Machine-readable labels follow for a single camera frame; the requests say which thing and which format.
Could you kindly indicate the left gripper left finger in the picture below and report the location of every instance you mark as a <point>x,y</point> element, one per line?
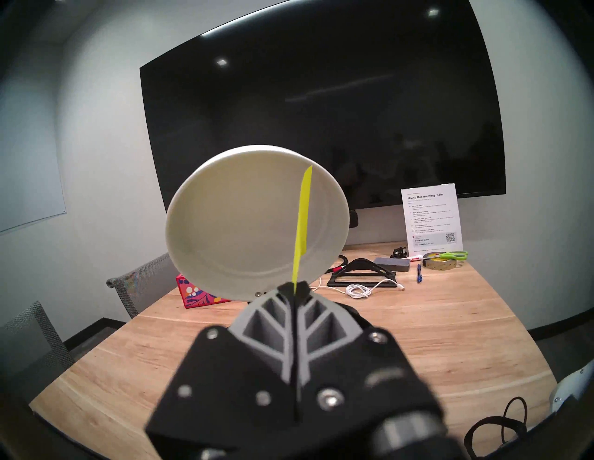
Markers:
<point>232,385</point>

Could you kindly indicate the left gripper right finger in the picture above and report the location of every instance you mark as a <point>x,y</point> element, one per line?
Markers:
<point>352,371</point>

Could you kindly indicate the white pedal trash can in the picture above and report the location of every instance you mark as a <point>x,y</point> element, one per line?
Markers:
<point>232,232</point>

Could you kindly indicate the yellow sticky note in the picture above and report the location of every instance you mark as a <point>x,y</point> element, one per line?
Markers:
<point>301,222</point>

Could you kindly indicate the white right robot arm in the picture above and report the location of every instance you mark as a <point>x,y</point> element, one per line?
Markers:
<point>573,385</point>

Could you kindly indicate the red patterned tissue box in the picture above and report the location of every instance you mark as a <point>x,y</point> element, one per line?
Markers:
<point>195,294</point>

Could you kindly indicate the black triangular laptop stand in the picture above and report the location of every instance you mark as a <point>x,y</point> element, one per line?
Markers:
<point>362,265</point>

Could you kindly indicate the grey rectangular adapter hub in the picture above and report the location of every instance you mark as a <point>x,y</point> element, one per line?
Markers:
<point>392,264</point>

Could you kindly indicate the red whiteboard marker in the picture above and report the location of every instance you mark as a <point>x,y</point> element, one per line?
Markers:
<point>413,258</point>

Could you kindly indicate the grey mesh office chair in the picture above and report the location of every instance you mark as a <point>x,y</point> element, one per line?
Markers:
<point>32,338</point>
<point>144,283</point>

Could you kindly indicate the roll of tape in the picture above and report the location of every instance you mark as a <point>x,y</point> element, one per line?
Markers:
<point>438,265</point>

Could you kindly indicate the black video conference bar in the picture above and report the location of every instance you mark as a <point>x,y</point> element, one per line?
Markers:
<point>353,218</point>

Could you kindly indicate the white meeting room sign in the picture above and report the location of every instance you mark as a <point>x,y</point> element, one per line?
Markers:
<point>431,218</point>

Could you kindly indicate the large black wall television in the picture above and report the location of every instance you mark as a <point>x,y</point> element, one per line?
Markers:
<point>371,92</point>

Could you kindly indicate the plain wall whiteboard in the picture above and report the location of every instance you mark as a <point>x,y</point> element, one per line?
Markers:
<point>28,176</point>

